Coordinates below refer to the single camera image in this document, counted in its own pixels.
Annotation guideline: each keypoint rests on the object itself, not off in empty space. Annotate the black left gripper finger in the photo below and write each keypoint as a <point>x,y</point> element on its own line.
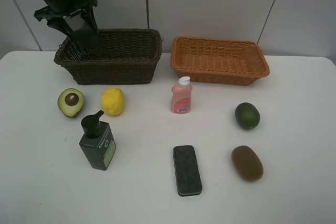
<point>89,22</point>
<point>61,25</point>

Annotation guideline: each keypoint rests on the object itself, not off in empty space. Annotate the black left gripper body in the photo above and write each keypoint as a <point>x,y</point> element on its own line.
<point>64,8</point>

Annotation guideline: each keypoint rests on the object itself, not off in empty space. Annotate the grey translucent plastic cup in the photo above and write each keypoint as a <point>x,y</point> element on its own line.
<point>88,40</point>

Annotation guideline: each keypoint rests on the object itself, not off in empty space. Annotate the halved avocado with pit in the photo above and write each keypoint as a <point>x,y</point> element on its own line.
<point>70,102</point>

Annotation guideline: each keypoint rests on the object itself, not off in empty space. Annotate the yellow lemon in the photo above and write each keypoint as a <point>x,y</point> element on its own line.
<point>112,101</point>

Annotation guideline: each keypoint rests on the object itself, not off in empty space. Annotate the pink lotion bottle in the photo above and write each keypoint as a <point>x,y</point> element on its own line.
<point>181,96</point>

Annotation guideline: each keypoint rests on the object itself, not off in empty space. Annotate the dark green pump bottle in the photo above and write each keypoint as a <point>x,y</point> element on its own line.
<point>97,142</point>

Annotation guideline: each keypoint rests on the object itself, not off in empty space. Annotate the whole green avocado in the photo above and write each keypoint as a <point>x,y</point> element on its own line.
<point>247,116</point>

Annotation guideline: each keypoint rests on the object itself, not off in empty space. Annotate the dark felt board eraser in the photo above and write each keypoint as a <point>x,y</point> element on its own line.
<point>187,176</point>

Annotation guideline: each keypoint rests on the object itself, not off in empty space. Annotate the brown kiwi fruit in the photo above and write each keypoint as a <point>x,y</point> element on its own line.
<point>247,163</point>

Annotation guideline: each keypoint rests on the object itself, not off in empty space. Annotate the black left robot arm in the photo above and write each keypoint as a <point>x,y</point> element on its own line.
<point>74,18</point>

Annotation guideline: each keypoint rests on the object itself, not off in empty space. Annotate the dark brown wicker basket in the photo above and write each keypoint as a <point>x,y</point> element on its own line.
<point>123,57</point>

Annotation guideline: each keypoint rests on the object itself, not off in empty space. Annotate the orange wicker basket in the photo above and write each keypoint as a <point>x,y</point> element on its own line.
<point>223,61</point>

